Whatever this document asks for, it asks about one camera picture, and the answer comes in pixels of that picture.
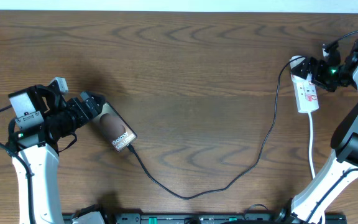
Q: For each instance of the white power strip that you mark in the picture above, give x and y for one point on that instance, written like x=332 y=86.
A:
x=305 y=94

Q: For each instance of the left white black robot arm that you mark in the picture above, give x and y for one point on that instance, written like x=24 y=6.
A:
x=43 y=117

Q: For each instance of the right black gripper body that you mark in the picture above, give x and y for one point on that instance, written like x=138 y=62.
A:
x=329 y=76

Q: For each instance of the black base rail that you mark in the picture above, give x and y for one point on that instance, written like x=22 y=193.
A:
x=136 y=218

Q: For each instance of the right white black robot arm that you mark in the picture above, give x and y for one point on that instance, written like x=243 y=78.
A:
x=341 y=168

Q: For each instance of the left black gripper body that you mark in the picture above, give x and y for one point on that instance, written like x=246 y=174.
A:
x=71 y=114

